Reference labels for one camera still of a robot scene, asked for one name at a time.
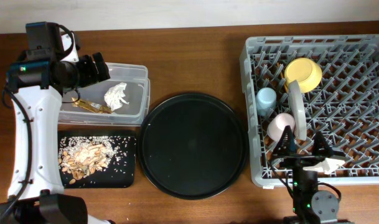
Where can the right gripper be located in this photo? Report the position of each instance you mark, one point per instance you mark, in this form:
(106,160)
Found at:
(298,160)

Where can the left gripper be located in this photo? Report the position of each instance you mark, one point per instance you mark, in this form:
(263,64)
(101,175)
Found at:
(92,75)

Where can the white tissue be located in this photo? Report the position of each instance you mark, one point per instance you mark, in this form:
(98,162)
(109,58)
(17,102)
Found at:
(115,96)

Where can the pink cup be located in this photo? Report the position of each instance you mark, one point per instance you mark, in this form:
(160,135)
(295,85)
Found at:
(276,127)

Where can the gold snack wrapper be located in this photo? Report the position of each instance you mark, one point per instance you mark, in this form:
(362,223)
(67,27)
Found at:
(91,106)

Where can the grey round plate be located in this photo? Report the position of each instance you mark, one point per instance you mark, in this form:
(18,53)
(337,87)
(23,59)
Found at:
(296,105)

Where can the blue cup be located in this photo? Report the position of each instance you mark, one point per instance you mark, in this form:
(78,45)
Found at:
(265,100)

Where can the grey dishwasher rack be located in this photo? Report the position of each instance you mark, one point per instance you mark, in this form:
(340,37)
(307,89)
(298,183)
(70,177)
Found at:
(344,107)

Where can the yellow bowl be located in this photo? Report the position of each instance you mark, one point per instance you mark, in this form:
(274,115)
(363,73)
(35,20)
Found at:
(305,71)

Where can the food scraps and rice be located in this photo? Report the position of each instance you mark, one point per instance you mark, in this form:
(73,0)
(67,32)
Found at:
(88,161)

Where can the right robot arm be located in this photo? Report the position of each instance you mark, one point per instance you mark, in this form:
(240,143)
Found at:
(313,201)

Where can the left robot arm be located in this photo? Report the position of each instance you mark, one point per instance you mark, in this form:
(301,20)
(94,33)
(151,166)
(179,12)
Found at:
(36,83)

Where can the clear plastic waste bin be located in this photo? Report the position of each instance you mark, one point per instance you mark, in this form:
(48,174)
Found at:
(136,94)

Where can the black rectangular tray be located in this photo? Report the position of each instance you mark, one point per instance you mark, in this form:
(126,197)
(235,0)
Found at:
(122,181)

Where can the round black serving tray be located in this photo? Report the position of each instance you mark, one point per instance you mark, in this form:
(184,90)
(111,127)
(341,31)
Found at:
(192,146)

